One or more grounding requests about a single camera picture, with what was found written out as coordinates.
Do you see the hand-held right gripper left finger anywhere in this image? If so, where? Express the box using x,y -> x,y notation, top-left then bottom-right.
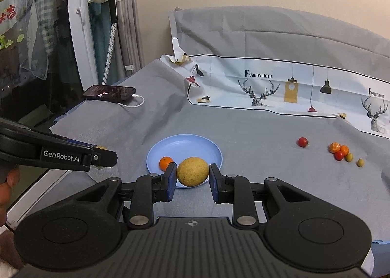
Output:
73,162 -> 178,230

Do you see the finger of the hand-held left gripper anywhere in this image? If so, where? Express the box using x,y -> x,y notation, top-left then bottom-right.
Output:
91,146 -> 119,169

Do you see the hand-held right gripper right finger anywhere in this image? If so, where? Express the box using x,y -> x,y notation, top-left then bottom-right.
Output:
208,163 -> 318,230

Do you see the large round yellow fruit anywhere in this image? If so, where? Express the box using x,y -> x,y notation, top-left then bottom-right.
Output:
177,157 -> 210,188

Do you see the light blue plate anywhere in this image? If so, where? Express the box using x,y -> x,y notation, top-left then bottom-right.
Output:
146,134 -> 224,189

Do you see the person's left hand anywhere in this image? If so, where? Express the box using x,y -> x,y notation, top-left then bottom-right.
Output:
0,167 -> 22,227

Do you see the black smartphone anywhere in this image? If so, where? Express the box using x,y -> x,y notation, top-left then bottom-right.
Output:
83,85 -> 136,103

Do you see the glass door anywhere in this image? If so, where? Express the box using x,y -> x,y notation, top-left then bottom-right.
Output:
0,0 -> 84,132

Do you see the grey curtain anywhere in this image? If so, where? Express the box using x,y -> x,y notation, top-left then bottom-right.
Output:
112,0 -> 145,78

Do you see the light blue bed sheet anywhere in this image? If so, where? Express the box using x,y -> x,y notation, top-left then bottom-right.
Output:
372,239 -> 390,277

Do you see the white charging cable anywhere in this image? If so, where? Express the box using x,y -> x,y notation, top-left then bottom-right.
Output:
118,94 -> 145,108

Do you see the braided steamer hose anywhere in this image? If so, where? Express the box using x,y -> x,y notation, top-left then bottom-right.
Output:
101,21 -> 118,86

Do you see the white door frame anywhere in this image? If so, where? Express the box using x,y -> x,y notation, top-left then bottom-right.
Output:
65,0 -> 100,87

